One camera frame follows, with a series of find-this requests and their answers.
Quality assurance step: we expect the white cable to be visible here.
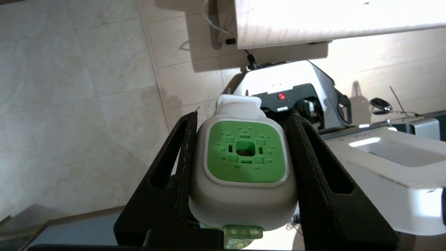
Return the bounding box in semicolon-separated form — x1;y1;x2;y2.
202;0;236;36

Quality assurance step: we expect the white green mosquito repellent device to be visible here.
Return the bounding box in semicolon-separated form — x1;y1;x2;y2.
188;89;299;249

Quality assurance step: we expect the black cable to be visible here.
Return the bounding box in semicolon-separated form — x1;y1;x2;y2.
244;49;259;71

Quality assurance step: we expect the black key fob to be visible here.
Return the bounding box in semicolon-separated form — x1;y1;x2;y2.
369;85;420;117

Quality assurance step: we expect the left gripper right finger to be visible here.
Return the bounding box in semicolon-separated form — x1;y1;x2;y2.
286;113;398;251

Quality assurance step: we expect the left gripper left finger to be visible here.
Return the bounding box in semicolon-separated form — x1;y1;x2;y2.
114;111;224;249

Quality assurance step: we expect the light wooden table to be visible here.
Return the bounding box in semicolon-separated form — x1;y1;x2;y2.
208;0;446;50

